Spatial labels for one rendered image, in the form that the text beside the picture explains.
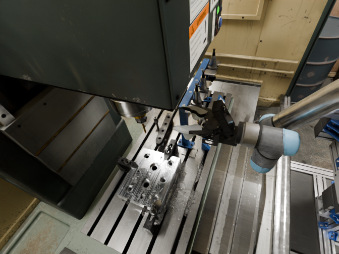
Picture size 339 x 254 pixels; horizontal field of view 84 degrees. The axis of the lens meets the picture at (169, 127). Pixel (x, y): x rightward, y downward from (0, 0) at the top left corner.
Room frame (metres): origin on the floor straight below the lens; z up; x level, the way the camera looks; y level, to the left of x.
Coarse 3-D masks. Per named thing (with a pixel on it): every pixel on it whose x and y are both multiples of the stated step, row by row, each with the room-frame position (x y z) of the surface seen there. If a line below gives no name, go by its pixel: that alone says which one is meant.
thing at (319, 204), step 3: (318, 201) 0.37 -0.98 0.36; (318, 204) 0.35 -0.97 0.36; (321, 204) 0.35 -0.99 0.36; (318, 207) 0.33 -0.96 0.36; (321, 207) 0.33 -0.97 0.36; (318, 210) 0.31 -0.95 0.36; (318, 213) 0.29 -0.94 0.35; (321, 213) 0.29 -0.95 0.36; (324, 216) 0.27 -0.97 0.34; (327, 216) 0.27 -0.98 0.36
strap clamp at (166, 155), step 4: (172, 140) 0.65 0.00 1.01; (176, 140) 0.64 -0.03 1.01; (172, 144) 0.62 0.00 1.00; (176, 144) 0.64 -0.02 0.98; (168, 148) 0.58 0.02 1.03; (172, 148) 0.59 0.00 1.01; (176, 148) 0.63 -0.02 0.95; (164, 152) 0.57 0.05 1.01; (168, 152) 0.57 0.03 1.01; (172, 152) 0.62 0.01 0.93; (176, 152) 0.62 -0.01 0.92; (164, 156) 0.55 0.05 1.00; (168, 156) 0.55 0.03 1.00
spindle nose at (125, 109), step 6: (114, 102) 0.44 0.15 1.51; (120, 102) 0.43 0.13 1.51; (126, 102) 0.43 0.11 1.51; (114, 108) 0.45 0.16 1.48; (120, 108) 0.43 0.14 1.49; (126, 108) 0.43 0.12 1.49; (132, 108) 0.43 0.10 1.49; (138, 108) 0.43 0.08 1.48; (144, 108) 0.43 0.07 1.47; (150, 108) 0.45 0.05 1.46; (120, 114) 0.44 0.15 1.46; (126, 114) 0.43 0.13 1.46; (132, 114) 0.43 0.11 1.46; (138, 114) 0.43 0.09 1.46
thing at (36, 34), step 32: (0, 0) 0.47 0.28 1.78; (32, 0) 0.42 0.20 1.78; (64, 0) 0.38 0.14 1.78; (96, 0) 0.35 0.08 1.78; (128, 0) 0.32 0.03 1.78; (160, 0) 0.30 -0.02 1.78; (0, 32) 0.51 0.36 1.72; (32, 32) 0.45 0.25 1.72; (64, 32) 0.40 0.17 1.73; (96, 32) 0.36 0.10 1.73; (128, 32) 0.33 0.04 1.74; (160, 32) 0.30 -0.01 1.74; (0, 64) 0.57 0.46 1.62; (32, 64) 0.49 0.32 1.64; (64, 64) 0.43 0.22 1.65; (96, 64) 0.38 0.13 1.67; (128, 64) 0.34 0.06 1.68; (160, 64) 0.30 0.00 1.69; (128, 96) 0.35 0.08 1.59; (160, 96) 0.31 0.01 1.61
